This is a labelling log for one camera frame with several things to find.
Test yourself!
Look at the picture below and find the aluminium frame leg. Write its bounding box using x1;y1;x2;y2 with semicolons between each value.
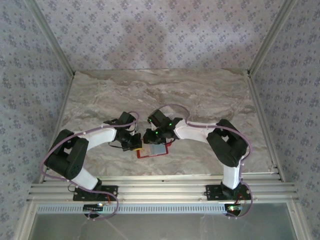
287;202;310;240
14;202;38;240

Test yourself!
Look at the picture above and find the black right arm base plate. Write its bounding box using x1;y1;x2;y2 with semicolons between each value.
205;184;252;201

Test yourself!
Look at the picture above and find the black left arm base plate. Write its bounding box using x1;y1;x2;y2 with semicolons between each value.
72;184;119;202

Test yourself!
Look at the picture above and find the grey metal panel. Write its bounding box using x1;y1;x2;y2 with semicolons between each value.
32;202;298;240

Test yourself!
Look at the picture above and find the grey slotted cable duct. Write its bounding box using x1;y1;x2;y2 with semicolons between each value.
36;205;229;215

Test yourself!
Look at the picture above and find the aluminium table side rail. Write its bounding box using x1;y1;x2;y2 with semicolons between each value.
37;72;77;186
246;70;283;182

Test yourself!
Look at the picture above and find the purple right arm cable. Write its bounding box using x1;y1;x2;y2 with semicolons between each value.
156;103;254;221

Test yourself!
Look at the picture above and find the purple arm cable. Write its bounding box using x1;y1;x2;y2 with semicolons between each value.
156;103;254;221
40;110;140;222

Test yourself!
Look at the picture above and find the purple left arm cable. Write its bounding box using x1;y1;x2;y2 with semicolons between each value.
40;110;140;222

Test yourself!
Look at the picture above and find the red card holder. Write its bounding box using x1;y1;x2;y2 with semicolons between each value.
136;141;176;160

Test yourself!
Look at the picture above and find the aluminium corner post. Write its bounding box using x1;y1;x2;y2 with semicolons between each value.
248;0;298;74
24;0;76;76

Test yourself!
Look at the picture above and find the aluminium mounting rail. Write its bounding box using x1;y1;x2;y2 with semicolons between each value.
26;173;300;203

